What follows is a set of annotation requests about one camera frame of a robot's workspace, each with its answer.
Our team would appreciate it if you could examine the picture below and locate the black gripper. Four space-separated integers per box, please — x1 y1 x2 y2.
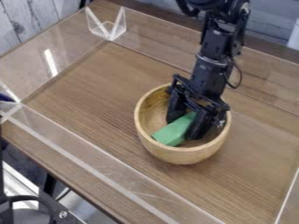
165 54 233 140

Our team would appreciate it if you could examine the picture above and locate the green rectangular block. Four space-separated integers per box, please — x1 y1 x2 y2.
151 112 196 147

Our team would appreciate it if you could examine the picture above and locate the brown wooden bowl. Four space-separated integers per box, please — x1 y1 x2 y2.
134 84 232 165

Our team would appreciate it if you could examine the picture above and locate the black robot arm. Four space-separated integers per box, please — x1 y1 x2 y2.
165 0 251 140

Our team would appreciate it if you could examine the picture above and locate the black table leg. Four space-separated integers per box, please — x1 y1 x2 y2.
42 174 57 197

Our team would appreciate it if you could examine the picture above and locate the blue object at edge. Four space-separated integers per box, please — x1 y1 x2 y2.
0 93 14 102

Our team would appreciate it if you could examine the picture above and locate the clear acrylic tray enclosure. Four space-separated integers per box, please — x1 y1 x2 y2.
0 1 299 224

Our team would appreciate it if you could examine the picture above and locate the clear acrylic corner bracket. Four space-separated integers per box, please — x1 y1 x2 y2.
84 7 126 41

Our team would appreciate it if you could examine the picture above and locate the black metal base plate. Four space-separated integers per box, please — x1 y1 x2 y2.
36 191 89 224

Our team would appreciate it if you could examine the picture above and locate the black cable loop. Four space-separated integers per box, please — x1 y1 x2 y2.
0 194 60 224

